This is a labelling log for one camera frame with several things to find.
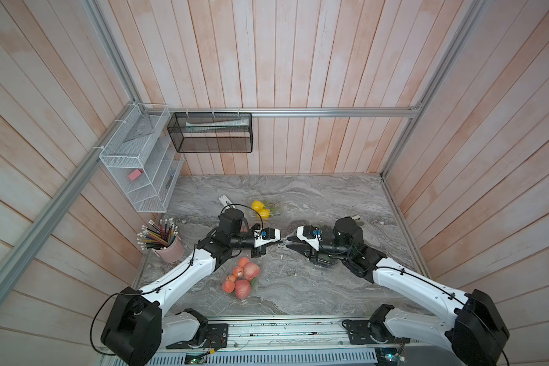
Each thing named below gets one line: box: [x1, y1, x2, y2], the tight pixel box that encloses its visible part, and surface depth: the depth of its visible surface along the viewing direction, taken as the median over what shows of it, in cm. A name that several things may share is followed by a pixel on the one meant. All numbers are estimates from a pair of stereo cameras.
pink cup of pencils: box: [137, 217, 184, 264], surface depth 85 cm
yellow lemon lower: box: [257, 208, 271, 219], surface depth 103 cm
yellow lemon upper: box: [251, 199, 266, 212], surface depth 103 cm
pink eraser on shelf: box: [128, 168, 144, 182], surface depth 84 cm
